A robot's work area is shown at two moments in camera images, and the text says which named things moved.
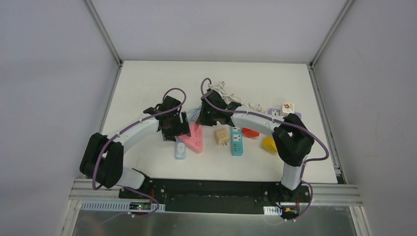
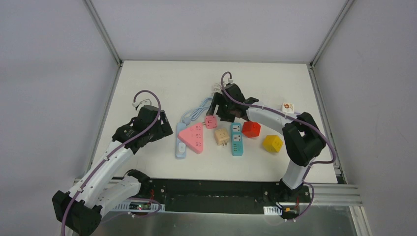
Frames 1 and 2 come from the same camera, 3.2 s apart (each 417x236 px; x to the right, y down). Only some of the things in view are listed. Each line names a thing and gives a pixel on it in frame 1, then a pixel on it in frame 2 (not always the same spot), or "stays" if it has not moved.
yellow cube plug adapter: x=269 y=143 stays
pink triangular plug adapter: x=194 y=142 stays
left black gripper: x=177 y=129 → x=164 y=124
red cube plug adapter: x=249 y=133 stays
